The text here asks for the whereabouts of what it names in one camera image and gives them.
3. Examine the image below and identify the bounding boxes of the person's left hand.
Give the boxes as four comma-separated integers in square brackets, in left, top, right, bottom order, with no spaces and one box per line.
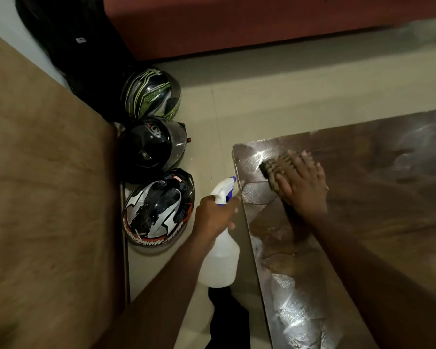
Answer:
[191,195,240,248]

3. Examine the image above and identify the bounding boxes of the person's right hand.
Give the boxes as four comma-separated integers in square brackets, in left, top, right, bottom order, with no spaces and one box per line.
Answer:
[274,150,329,224]

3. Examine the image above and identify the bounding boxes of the brown checked cloth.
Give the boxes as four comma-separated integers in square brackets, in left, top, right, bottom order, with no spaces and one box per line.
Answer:
[258,153,295,195]

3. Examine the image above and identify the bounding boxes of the white spray bottle blue nozzle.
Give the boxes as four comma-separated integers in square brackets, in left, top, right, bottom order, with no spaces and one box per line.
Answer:
[198,176,240,289]

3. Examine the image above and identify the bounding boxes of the person's left forearm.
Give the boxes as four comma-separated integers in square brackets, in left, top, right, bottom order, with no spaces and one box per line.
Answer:
[91,236,218,349]

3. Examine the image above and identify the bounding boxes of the person's black trousers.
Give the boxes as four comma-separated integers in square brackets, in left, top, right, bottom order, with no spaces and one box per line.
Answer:
[205,286,250,349]

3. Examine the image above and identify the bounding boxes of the black white red helmet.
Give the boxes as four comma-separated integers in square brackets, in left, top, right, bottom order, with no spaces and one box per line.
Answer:
[122,169,196,247]

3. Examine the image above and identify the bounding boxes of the glossy black helmet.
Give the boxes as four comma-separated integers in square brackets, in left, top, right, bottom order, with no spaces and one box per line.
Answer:
[117,116,191,184]

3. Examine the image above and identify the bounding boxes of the green black helmet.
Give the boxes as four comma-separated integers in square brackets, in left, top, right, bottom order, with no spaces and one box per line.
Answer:
[120,67,182,121]

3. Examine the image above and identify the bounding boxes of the brown wooden panel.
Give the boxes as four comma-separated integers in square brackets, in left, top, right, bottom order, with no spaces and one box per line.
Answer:
[0,27,126,349]

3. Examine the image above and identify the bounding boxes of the red sofa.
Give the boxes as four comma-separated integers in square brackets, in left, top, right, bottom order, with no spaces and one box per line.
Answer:
[102,0,436,62]

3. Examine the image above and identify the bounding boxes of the black backpack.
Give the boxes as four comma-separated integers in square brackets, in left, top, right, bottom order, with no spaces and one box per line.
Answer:
[14,0,139,124]

